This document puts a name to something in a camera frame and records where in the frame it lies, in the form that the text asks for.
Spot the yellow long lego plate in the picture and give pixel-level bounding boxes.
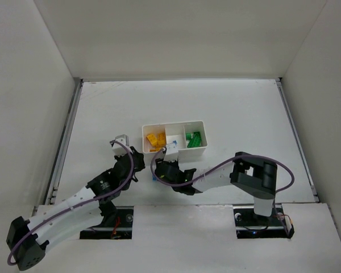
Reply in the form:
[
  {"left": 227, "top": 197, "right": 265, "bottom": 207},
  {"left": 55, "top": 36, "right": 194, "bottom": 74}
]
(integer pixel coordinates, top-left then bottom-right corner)
[{"left": 155, "top": 145, "right": 164, "bottom": 151}]

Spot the yellow lego brick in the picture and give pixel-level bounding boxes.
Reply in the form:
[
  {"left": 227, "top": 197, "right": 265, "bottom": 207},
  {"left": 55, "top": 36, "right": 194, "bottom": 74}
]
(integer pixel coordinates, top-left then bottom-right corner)
[{"left": 157, "top": 132, "right": 167, "bottom": 146}]

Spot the green long lego plate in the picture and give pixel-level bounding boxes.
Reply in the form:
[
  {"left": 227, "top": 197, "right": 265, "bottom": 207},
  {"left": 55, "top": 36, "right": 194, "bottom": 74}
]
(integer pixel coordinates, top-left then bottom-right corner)
[{"left": 186, "top": 131, "right": 202, "bottom": 148}]

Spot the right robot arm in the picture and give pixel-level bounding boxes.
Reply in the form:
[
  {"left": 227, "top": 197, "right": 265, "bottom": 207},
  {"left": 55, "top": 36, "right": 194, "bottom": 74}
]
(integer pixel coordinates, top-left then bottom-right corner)
[{"left": 151, "top": 152, "right": 277, "bottom": 217}]

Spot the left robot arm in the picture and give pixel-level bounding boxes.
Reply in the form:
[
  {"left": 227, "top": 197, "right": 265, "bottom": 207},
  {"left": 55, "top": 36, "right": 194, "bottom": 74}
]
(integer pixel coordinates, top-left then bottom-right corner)
[{"left": 6, "top": 146, "right": 145, "bottom": 271}]

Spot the white divided plastic bin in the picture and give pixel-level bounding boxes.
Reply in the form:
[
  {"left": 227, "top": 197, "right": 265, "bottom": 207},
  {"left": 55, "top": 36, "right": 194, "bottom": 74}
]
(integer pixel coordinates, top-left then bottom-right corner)
[{"left": 142, "top": 121, "right": 208, "bottom": 164}]

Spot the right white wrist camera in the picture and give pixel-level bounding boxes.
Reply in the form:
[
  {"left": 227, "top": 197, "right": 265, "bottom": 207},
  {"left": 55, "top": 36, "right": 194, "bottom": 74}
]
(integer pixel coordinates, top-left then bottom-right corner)
[{"left": 163, "top": 142, "right": 178, "bottom": 163}]

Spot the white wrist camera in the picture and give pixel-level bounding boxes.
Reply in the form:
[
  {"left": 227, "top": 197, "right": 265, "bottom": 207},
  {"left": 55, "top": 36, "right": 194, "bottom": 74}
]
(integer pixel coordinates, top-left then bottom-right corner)
[
  {"left": 110, "top": 134, "right": 129, "bottom": 156},
  {"left": 163, "top": 142, "right": 178, "bottom": 163}
]

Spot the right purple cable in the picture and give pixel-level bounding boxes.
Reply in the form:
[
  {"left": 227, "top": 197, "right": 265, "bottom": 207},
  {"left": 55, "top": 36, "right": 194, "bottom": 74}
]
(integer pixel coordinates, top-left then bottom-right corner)
[{"left": 149, "top": 146, "right": 296, "bottom": 197}]

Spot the purple cable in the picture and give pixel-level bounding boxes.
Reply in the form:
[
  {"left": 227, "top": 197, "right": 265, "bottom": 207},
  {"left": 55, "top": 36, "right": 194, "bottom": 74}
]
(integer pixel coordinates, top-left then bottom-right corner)
[
  {"left": 6, "top": 139, "right": 136, "bottom": 267},
  {"left": 149, "top": 146, "right": 296, "bottom": 197}
]

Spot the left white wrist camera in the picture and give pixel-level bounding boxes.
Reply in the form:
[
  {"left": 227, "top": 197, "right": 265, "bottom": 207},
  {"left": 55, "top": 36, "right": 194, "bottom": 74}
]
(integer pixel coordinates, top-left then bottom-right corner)
[{"left": 110, "top": 134, "right": 129, "bottom": 156}]

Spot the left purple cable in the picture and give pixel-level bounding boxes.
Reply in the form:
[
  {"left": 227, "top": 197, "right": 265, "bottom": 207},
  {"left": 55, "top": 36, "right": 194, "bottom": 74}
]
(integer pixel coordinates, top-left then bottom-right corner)
[{"left": 6, "top": 139, "right": 136, "bottom": 267}]

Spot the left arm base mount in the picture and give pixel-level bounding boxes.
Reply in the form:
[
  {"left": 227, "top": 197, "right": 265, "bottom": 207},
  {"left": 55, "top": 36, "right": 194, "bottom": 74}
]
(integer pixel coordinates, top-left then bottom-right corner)
[{"left": 79, "top": 203, "right": 134, "bottom": 240}]

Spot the left aluminium rail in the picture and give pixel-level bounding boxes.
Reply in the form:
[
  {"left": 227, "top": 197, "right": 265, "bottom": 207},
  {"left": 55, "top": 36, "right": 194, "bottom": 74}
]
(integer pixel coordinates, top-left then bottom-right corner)
[{"left": 30, "top": 77, "right": 83, "bottom": 216}]

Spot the aluminium rail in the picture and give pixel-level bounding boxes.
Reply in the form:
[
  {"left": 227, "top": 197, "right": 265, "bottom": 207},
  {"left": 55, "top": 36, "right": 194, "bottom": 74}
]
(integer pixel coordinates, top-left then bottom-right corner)
[
  {"left": 30, "top": 77, "right": 83, "bottom": 216},
  {"left": 275, "top": 77, "right": 320, "bottom": 203}
]

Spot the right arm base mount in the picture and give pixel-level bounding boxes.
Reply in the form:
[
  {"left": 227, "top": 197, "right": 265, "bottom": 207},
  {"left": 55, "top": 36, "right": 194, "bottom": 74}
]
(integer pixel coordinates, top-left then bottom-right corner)
[{"left": 233, "top": 205, "right": 295, "bottom": 239}]

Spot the right aluminium rail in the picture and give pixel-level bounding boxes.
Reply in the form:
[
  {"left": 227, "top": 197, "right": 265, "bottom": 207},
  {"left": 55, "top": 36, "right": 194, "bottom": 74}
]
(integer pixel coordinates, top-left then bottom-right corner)
[{"left": 275, "top": 77, "right": 320, "bottom": 203}]

